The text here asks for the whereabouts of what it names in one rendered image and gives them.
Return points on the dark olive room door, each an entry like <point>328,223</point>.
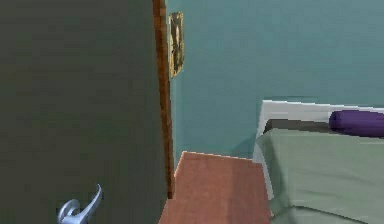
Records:
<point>76,100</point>

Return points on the bed with green cover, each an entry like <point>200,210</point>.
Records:
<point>320,173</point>

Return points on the purple bolster pillow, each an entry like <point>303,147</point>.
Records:
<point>358,123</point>

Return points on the gold framed wall picture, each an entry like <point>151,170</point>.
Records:
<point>176,43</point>

